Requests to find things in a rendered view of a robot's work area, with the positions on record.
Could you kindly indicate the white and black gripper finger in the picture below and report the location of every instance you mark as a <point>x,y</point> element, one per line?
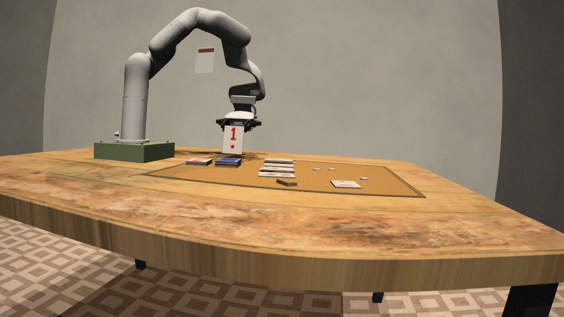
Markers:
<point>251,123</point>
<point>223,122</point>

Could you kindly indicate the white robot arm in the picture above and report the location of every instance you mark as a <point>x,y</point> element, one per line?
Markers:
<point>140,67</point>

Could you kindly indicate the brown square mat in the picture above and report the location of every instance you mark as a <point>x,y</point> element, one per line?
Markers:
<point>380,180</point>

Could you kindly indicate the blue card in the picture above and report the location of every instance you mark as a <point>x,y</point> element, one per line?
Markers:
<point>235,160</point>

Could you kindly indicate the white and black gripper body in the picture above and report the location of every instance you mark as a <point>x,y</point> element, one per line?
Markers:
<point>238,117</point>

